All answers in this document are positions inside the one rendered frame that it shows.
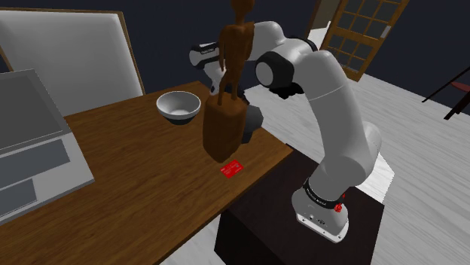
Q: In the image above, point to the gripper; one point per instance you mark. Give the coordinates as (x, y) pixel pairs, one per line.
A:
(238, 93)

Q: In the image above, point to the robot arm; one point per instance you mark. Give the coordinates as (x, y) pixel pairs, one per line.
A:
(330, 110)

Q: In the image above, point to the brown wooden figure statue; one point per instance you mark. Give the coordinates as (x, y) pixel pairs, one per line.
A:
(224, 128)

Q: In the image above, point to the white bowl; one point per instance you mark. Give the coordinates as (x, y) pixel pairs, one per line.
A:
(179, 106)

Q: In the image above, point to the red card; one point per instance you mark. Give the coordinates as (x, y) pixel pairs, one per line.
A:
(232, 169)

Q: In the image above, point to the wooden desk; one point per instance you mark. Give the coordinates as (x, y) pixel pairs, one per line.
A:
(147, 183)

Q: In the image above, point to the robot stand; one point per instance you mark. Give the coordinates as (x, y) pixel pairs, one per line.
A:
(264, 220)

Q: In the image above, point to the wooden door with glass panes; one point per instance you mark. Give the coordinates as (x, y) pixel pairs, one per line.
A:
(361, 36)

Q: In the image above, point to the grey laptop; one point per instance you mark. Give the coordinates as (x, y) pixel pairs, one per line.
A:
(33, 146)

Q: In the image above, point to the dark chair with red seat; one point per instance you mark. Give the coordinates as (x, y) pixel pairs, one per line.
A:
(459, 99)

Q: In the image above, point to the white board with wooden frame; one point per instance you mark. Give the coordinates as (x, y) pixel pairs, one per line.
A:
(73, 55)

